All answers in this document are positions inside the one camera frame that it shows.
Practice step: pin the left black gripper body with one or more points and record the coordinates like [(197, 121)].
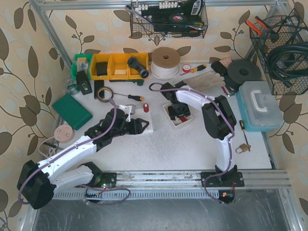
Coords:
[(134, 126)]

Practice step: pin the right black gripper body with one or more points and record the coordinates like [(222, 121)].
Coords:
[(179, 113)]

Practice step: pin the small red spring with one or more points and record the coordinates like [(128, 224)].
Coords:
[(183, 119)]

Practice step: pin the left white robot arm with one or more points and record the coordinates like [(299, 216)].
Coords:
[(39, 182)]

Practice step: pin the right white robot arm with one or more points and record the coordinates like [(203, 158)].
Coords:
[(218, 117)]

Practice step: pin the white spring tray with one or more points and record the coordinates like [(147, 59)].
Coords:
[(179, 122)]

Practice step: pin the orange tipped black screwdriver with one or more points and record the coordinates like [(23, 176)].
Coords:
[(133, 97)]

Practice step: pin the brown tape roll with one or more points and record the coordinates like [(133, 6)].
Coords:
[(104, 94)]

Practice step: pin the beige work glove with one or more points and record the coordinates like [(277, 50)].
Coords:
[(205, 81)]

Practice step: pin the red white tape roll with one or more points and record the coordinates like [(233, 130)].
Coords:
[(186, 68)]

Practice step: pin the black rectangular block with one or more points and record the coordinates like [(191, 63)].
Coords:
[(218, 67)]

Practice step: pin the green foam pad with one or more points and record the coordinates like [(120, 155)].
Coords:
[(72, 112)]

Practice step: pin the black pipe fitting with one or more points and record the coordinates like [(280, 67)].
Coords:
[(134, 64)]

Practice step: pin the black green meter device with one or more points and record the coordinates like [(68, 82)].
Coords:
[(83, 83)]

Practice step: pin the yellow storage bin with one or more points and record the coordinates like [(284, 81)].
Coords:
[(118, 68)]

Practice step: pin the small yellow black screwdriver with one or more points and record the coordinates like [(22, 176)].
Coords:
[(243, 130)]

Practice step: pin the black box in bin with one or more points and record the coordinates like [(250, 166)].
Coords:
[(101, 68)]

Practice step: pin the sandpaper sheet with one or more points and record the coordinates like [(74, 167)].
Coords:
[(226, 62)]

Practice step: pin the round sanding disc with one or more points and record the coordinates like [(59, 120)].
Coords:
[(64, 133)]

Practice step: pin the glass jar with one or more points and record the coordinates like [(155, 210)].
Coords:
[(72, 87)]

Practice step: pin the black plastic spool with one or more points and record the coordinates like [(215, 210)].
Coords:
[(240, 71)]

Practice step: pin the brass padlock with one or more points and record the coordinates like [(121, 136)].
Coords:
[(243, 148)]

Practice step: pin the teal plastic case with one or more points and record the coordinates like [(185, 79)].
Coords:
[(258, 107)]

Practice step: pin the green storage bin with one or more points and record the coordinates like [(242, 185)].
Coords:
[(81, 62)]

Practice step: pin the white cable coil spool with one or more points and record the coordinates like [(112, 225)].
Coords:
[(165, 63)]

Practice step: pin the red handled hex key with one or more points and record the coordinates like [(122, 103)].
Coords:
[(228, 91)]

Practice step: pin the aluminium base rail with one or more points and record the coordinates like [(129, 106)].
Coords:
[(167, 184)]

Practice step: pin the wire basket with tools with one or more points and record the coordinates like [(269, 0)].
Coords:
[(167, 19)]

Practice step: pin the orange handled pliers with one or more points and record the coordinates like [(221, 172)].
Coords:
[(259, 22)]

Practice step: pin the wire basket with hose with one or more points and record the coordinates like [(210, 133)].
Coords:
[(283, 54)]

